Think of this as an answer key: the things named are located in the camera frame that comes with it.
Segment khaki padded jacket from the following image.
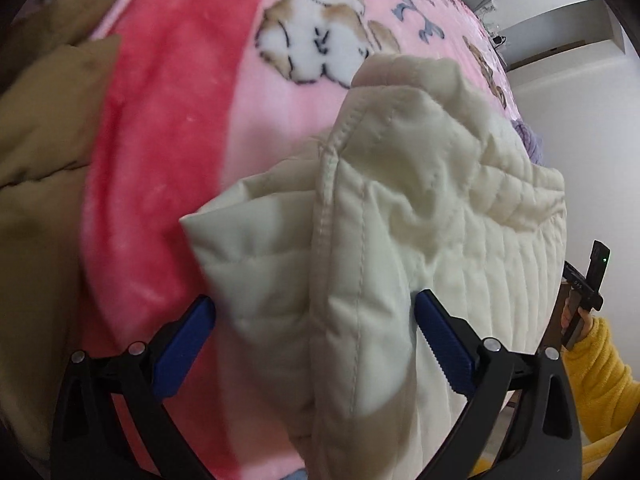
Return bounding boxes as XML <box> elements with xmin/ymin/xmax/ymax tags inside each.
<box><xmin>0</xmin><ymin>0</ymin><xmax>146</xmax><ymax>453</ymax></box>

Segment person's right hand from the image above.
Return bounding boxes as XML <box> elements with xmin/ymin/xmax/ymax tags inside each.
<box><xmin>561</xmin><ymin>302</ymin><xmax>596</xmax><ymax>347</ymax></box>

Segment person's right forearm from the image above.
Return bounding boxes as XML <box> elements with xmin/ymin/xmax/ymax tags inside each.
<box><xmin>562</xmin><ymin>316</ymin><xmax>638</xmax><ymax>463</ymax></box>

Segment purple knit sweater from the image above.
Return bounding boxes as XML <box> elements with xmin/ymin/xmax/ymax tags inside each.
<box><xmin>511</xmin><ymin>119</ymin><xmax>545</xmax><ymax>167</ymax></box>

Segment cream quilted jacket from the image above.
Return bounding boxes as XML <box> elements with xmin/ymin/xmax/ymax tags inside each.
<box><xmin>179</xmin><ymin>54</ymin><xmax>568</xmax><ymax>480</ymax></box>

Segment pink printed blanket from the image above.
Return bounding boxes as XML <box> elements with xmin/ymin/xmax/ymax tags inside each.
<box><xmin>45</xmin><ymin>0</ymin><xmax>526</xmax><ymax>480</ymax></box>

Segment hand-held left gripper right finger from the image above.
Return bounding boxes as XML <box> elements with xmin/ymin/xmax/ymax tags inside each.
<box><xmin>414</xmin><ymin>288</ymin><xmax>583</xmax><ymax>480</ymax></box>

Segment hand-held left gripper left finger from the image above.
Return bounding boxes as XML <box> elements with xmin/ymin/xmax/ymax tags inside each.
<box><xmin>50</xmin><ymin>294</ymin><xmax>217</xmax><ymax>480</ymax></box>

